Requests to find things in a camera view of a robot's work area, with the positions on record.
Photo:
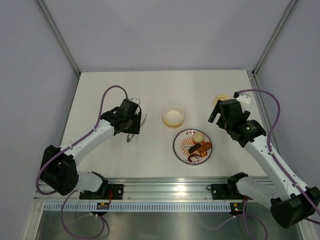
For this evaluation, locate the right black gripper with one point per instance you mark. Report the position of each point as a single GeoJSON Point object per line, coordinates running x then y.
{"type": "Point", "coordinates": [217, 109]}

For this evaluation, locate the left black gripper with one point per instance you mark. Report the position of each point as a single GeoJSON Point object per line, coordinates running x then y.
{"type": "Point", "coordinates": [135, 130]}

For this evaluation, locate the metal food tongs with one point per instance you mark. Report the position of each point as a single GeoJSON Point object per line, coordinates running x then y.
{"type": "Point", "coordinates": [139, 119]}

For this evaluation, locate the white round bun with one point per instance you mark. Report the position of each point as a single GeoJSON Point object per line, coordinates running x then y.
{"type": "Point", "coordinates": [198, 137]}

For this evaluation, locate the braised pork belly cube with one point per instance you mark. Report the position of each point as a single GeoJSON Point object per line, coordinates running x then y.
{"type": "Point", "coordinates": [203, 154]}

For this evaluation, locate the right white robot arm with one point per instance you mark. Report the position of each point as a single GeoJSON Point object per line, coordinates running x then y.
{"type": "Point", "coordinates": [290, 200]}

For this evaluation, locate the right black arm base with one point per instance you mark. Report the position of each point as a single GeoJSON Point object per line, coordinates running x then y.
{"type": "Point", "coordinates": [224, 191]}

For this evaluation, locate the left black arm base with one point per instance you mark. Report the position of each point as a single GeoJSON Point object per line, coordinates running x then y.
{"type": "Point", "coordinates": [113, 191]}

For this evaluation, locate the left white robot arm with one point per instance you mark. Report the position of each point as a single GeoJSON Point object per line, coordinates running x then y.
{"type": "Point", "coordinates": [59, 164]}

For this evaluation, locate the round beige lunch container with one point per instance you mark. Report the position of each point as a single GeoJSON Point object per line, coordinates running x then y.
{"type": "Point", "coordinates": [173, 117]}

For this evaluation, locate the round beige container lid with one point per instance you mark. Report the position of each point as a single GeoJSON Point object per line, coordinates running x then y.
{"type": "Point", "coordinates": [221, 97]}

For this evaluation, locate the brown braised meat strip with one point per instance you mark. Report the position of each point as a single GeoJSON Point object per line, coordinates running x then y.
{"type": "Point", "coordinates": [205, 147]}

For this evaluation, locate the patterned round plate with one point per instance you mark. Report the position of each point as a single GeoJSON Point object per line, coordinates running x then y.
{"type": "Point", "coordinates": [182, 143]}

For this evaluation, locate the dark sea cucumber piece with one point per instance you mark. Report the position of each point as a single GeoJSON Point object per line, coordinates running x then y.
{"type": "Point", "coordinates": [194, 148]}

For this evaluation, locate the dark red octopus tentacle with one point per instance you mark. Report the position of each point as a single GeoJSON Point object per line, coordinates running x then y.
{"type": "Point", "coordinates": [193, 158]}

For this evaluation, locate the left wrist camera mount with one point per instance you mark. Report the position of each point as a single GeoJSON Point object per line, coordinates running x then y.
{"type": "Point", "coordinates": [135, 100]}

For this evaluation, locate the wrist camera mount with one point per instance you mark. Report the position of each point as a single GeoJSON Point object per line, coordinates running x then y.
{"type": "Point", "coordinates": [135, 100]}
{"type": "Point", "coordinates": [242, 97]}

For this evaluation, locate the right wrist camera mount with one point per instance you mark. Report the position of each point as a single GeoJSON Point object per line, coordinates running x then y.
{"type": "Point", "coordinates": [242, 97]}

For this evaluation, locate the aluminium mounting rail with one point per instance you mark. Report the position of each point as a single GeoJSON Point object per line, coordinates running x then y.
{"type": "Point", "coordinates": [167, 189]}

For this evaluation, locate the left aluminium frame post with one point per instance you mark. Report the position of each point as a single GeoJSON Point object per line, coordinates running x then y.
{"type": "Point", "coordinates": [44, 9]}

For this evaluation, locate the aluminium frame post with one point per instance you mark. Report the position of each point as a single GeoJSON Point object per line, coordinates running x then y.
{"type": "Point", "coordinates": [44, 9]}
{"type": "Point", "coordinates": [274, 36]}

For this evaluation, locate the white slotted cable duct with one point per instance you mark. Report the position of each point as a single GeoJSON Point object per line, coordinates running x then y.
{"type": "Point", "coordinates": [154, 207]}

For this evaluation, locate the right aluminium frame post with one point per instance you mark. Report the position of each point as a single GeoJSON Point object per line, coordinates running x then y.
{"type": "Point", "coordinates": [274, 36]}

